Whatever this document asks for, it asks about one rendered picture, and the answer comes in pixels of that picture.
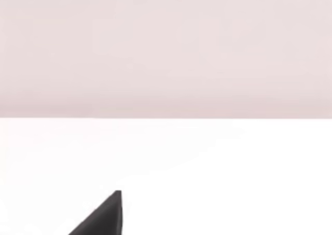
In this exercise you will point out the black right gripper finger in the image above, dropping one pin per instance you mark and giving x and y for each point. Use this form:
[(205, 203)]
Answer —
[(106, 219)]

